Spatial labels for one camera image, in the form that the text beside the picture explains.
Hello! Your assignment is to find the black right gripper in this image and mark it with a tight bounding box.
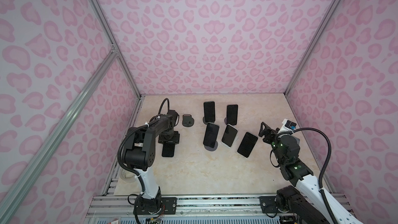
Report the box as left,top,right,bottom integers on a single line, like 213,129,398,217
258,121,287,166

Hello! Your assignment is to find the black phone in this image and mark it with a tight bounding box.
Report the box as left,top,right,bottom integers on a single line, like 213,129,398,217
237,132,258,158
203,123,219,147
203,101,216,122
221,124,238,147
162,143,175,158
226,104,238,119

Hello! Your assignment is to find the black round stand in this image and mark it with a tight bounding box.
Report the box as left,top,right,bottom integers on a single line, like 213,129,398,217
182,115,194,128

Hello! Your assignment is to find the purple-grey round stand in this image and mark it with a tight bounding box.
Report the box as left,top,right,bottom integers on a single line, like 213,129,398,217
204,141,218,151

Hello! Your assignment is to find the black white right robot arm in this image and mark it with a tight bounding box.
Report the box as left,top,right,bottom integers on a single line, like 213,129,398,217
259,119,360,224

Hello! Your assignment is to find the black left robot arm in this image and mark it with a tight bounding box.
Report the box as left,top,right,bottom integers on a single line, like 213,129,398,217
117,110,180,208

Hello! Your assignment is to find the white stand front right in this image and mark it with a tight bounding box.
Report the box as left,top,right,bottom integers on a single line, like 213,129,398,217
245,132,258,158

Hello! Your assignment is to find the grey round stand back right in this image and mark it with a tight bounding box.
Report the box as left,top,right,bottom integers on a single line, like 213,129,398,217
224,118,238,126

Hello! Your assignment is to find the clear tape roll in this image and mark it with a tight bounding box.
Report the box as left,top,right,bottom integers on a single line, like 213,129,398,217
120,169,137,183

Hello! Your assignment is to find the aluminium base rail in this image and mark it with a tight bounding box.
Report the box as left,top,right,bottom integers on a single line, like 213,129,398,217
83,192,355,224

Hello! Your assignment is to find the aluminium frame post left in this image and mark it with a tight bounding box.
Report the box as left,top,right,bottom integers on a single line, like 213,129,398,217
88,0,142,99

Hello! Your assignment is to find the aluminium frame post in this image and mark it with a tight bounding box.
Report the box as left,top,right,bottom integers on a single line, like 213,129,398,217
284,0,343,97
88,0,142,99

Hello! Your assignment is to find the right black corrugated cable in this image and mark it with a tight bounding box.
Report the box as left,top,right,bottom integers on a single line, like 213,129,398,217
276,127,340,224

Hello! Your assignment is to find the aluminium frame post right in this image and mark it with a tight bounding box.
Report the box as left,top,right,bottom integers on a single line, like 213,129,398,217
284,0,343,97

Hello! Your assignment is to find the aluminium diagonal frame bar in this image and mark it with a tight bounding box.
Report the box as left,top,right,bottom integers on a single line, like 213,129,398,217
1,50,118,224

